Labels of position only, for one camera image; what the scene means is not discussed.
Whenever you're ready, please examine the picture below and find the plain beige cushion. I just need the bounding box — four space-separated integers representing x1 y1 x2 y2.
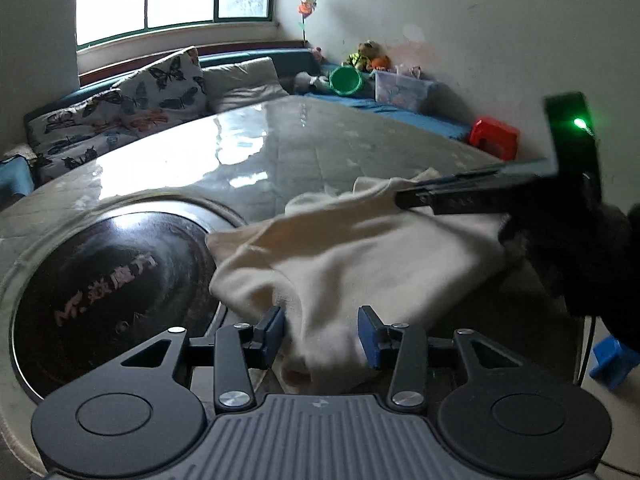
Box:
201 56 292 113

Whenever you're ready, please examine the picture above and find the colourful pinwheel toy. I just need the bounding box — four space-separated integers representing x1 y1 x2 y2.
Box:
297 0 319 47

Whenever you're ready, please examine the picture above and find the butterfly print cushion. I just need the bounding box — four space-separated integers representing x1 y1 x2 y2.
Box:
24 87 146 183
112 46 210 116

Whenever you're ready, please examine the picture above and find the beige garment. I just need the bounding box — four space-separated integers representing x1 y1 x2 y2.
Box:
205 170 533 397

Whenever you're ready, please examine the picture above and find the person's right hand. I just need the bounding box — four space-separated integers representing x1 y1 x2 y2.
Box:
497 200 633 321

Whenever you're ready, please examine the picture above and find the grey plush toy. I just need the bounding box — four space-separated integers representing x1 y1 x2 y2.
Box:
293 71 332 96

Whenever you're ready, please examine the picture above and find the blue plastic stool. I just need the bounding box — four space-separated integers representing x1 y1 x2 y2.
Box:
588 336 640 392

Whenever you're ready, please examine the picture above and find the blue sofa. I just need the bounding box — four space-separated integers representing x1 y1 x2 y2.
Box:
0 47 473 196

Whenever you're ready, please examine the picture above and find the red plastic stool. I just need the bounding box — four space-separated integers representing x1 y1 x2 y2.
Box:
468 116 521 161

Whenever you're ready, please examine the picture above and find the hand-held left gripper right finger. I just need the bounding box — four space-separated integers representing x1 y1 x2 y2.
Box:
358 306 531 413

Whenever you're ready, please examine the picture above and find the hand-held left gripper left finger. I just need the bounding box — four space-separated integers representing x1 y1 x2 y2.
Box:
107 306 287 412

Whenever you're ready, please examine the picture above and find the green plastic bucket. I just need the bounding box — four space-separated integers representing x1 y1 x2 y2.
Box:
328 64 367 97

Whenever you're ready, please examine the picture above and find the clear plastic storage box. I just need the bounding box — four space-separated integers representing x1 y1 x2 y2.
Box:
373 67 437 113

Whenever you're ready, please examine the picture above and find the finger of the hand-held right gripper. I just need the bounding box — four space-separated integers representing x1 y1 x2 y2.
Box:
415 157 553 186
394 175 516 217

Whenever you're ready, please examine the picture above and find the black cable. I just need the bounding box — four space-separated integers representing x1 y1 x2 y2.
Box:
575 314 597 387

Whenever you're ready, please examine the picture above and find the brown and yellow plush toy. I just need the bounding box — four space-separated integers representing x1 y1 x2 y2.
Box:
344 39 392 73

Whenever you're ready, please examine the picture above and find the round black induction cooktop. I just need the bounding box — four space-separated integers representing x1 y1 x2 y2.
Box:
9 204 223 402

